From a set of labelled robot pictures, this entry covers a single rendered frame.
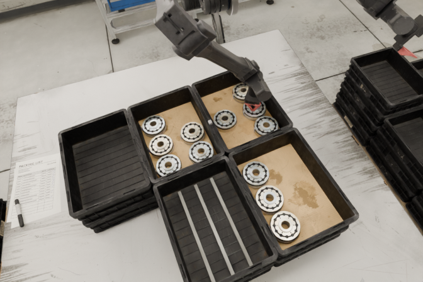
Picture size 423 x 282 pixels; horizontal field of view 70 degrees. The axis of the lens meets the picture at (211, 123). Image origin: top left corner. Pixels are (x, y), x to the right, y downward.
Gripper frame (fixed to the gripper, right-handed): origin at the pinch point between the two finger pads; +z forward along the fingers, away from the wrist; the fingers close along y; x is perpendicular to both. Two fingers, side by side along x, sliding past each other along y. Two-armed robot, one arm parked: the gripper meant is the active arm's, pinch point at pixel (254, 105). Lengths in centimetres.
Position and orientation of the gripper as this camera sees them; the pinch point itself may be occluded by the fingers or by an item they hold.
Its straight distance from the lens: 136.1
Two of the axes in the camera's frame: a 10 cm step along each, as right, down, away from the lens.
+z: 0.9, 5.7, 8.2
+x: -9.4, -2.3, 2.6
